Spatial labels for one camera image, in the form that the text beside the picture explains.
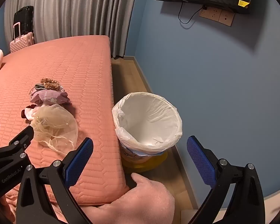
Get brown scrunchie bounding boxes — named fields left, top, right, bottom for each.
left=41, top=78, right=61, bottom=91

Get black television cable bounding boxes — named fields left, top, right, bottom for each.
left=178, top=1, right=202, bottom=25

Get grey curtain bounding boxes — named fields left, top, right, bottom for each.
left=3, top=0, right=140, bottom=59

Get pink suitcase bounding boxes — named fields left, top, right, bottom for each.
left=9, top=22, right=35, bottom=53

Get pink quilted bed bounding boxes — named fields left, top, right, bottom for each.
left=0, top=35, right=131, bottom=224

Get red white wrapper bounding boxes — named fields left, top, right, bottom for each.
left=21, top=104, right=38, bottom=124

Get cream mesh net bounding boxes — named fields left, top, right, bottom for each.
left=29, top=104, right=79, bottom=155

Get black suitcase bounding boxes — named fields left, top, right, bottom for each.
left=13, top=6, right=35, bottom=34

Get white trash bin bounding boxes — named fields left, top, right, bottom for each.
left=118, top=142, right=169, bottom=169

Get wooden wall socket panel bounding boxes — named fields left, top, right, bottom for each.
left=199, top=7, right=235, bottom=27

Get purple pouch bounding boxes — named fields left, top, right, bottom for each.
left=29, top=87, right=72, bottom=105

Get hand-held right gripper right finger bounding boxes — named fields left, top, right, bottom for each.
left=186, top=135, right=266, bottom=224

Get person's pink fleece leg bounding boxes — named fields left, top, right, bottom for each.
left=79, top=173, right=175, bottom=224

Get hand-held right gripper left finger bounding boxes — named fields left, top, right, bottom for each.
left=16, top=137, right=94, bottom=224

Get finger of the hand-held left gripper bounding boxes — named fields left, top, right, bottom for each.
left=0, top=125, right=35, bottom=160

